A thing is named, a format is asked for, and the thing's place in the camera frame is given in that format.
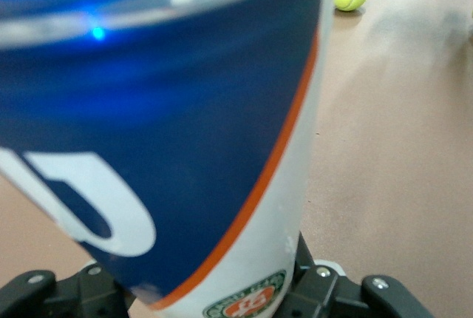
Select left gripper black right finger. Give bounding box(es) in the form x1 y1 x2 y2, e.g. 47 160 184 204
286 231 439 318

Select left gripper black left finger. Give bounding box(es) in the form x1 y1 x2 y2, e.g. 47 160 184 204
0 264 129 318

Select blue white tennis ball can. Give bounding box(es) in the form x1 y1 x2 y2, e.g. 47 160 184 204
0 0 333 318

